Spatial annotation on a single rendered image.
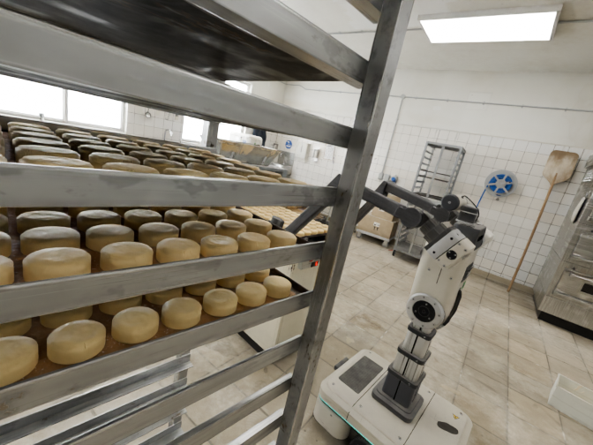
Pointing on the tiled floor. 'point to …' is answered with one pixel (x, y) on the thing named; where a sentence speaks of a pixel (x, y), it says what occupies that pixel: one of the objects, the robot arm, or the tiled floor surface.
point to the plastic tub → (573, 400)
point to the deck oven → (570, 268)
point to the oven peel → (559, 159)
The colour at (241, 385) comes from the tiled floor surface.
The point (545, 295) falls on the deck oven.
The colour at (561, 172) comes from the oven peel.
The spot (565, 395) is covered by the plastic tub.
